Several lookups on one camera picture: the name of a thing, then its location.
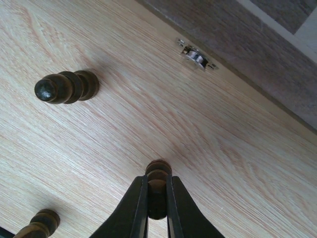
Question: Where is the dark chess piece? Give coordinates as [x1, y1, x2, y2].
[34, 70, 100, 104]
[13, 209, 60, 238]
[145, 160, 172, 220]

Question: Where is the wooden chessboard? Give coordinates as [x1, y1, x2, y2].
[135, 0, 317, 136]

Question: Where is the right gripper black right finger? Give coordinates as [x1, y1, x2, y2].
[166, 175, 224, 238]

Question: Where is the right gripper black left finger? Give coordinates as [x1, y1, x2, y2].
[91, 175, 148, 238]

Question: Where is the metal chessboard clasp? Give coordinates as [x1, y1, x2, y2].
[175, 37, 219, 71]

